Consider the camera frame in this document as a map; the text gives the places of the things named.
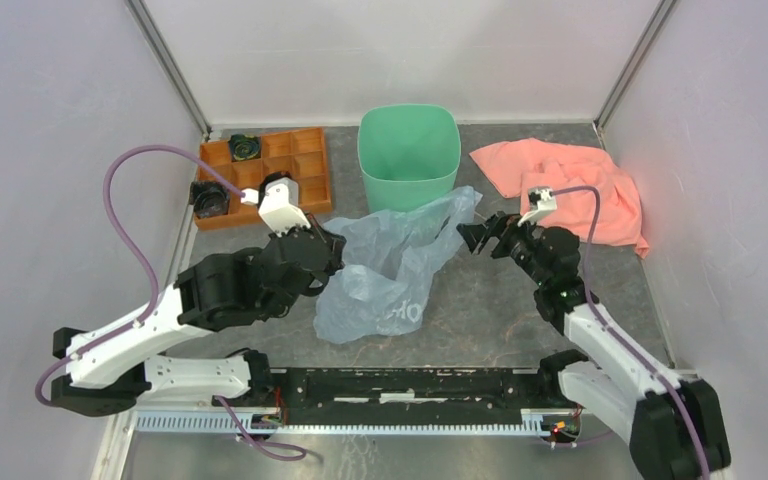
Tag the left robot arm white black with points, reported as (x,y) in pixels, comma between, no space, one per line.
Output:
(116,367)

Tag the light blue plastic trash bag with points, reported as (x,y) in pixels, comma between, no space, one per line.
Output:
(390,261)

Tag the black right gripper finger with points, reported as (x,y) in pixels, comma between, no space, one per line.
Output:
(475,236)
(495,226)

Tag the right aluminium corner post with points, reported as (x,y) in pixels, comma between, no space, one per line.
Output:
(635,61)

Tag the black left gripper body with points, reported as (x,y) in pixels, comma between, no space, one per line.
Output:
(292,231)

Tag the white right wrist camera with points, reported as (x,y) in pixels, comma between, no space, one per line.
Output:
(541,203)

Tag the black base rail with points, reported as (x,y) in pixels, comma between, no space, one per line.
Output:
(402,400)

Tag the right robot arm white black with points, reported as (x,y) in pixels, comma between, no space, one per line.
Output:
(673,426)

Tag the black coil with yellow-green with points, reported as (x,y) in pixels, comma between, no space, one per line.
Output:
(244,147)

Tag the aluminium corner post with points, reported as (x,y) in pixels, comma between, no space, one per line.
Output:
(635,61)
(152,34)

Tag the pink cloth towel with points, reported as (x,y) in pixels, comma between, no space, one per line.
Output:
(515,167)

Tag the green plastic trash bin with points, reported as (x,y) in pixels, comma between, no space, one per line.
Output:
(409,155)

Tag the left aluminium corner post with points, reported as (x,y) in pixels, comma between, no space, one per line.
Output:
(152,34)

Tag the black coil at tray corner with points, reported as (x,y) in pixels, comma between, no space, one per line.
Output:
(209,199)

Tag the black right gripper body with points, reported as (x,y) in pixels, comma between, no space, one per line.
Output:
(516,243)

